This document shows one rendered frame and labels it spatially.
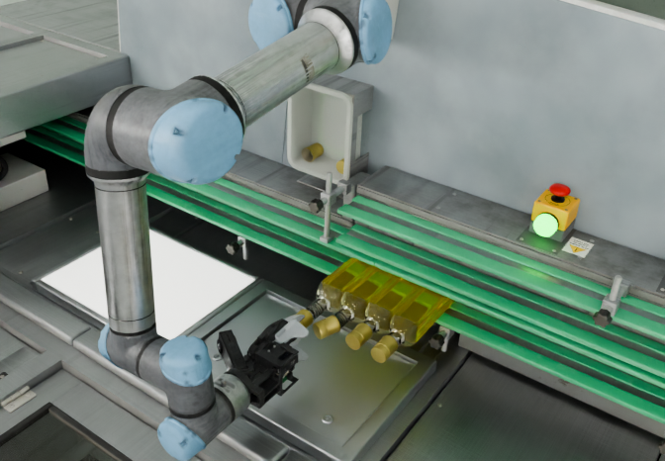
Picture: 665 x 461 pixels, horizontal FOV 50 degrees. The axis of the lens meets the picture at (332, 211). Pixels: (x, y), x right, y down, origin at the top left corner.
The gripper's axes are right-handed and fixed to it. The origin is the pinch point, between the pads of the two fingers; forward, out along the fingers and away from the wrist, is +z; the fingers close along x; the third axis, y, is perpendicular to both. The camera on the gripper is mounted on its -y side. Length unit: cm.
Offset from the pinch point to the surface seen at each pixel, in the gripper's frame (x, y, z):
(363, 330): 1.9, 12.4, 4.9
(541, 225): 20, 34, 33
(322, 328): 1.3, 5.3, 1.1
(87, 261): -12, -64, 0
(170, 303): -11.9, -36.2, 0.5
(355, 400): -12.3, 13.9, 1.2
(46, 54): 22, -113, 30
